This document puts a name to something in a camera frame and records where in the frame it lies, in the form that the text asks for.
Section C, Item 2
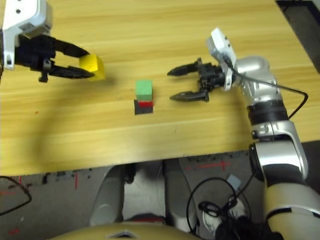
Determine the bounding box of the black trouser leg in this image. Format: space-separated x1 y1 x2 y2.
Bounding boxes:
214 216 283 240

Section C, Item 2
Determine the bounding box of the silver robot leg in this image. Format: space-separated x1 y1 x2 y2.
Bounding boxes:
89 163 126 226
163 157 198 233

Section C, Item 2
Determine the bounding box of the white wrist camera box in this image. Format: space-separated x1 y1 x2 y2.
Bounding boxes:
1 0 54 70
205 27 238 91

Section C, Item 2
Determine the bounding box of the red wooden block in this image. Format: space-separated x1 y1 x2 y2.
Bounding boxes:
138 99 154 109

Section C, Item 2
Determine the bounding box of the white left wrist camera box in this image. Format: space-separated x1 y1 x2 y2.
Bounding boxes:
1 0 54 70

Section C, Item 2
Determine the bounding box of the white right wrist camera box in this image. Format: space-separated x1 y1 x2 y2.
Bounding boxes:
205 27 238 91

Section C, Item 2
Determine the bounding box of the silver robot right leg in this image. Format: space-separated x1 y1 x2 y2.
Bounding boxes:
163 157 198 233

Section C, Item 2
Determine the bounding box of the silver robot left leg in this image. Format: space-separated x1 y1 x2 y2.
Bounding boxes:
89 163 126 226

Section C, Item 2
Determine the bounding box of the black right camera cable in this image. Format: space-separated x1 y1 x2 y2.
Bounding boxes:
223 56 309 120

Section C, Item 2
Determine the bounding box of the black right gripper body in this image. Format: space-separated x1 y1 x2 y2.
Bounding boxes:
197 57 225 92

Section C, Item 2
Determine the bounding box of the black square marker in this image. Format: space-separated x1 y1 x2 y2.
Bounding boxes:
134 99 154 116

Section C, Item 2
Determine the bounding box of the small grey box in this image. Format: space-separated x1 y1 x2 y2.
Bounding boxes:
226 174 242 190

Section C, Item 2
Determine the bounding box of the black red robot waist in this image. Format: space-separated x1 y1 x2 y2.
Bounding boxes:
123 212 167 225

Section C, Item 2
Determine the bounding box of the yellow wooden block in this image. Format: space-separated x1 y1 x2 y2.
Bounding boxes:
79 53 105 82

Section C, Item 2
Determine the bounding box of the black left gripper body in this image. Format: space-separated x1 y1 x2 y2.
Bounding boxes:
14 33 57 83

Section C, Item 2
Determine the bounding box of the white sneaker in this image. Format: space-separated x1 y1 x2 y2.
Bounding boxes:
229 197 248 218
203 209 223 237

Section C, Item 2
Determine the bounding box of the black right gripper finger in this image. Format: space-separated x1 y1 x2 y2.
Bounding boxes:
166 61 201 77
169 90 210 103

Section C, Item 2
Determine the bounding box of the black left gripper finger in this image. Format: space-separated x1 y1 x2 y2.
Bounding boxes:
54 38 90 59
48 65 96 79

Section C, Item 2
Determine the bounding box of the black tangled floor cable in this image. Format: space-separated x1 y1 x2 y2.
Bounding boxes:
186 172 255 233

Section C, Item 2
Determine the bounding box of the green wooden block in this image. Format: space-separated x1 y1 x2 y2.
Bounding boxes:
135 79 154 102

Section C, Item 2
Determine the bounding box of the thick black left camera cable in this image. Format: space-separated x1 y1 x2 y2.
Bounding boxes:
0 176 33 216

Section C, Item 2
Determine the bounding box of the tan robot torso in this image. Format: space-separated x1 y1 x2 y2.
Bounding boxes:
49 221 201 240

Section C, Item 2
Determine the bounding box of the red tape cross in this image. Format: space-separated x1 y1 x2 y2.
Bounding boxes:
197 161 231 172

